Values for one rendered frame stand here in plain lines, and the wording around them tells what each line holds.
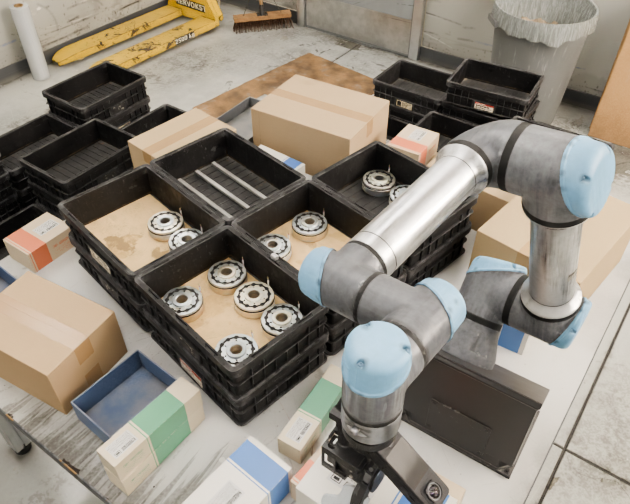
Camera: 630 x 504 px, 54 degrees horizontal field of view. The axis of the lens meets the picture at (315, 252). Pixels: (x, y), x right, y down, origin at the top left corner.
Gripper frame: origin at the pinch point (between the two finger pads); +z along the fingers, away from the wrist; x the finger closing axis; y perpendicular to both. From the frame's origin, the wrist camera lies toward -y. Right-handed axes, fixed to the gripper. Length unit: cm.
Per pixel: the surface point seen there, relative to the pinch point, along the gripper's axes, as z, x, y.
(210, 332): 28, -25, 61
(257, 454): 32.3, -8.5, 32.2
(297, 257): 28, -59, 59
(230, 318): 28, -32, 60
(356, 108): 21, -127, 84
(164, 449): 38, 1, 52
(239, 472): 32.3, -3.1, 32.7
